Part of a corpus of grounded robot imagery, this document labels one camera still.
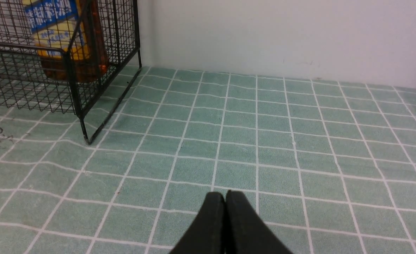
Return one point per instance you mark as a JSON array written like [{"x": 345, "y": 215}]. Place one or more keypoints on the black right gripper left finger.
[{"x": 205, "y": 234}]

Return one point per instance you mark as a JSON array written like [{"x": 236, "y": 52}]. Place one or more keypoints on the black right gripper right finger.
[{"x": 246, "y": 233}]

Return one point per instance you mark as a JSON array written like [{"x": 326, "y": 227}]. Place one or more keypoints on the amber cooking wine bottle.
[{"x": 70, "y": 37}]

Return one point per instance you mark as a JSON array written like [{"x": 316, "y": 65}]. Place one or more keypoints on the green checkered tablecloth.
[{"x": 329, "y": 165}]

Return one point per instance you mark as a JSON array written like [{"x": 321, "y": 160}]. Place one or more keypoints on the black wire mesh shelf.
[{"x": 23, "y": 83}]

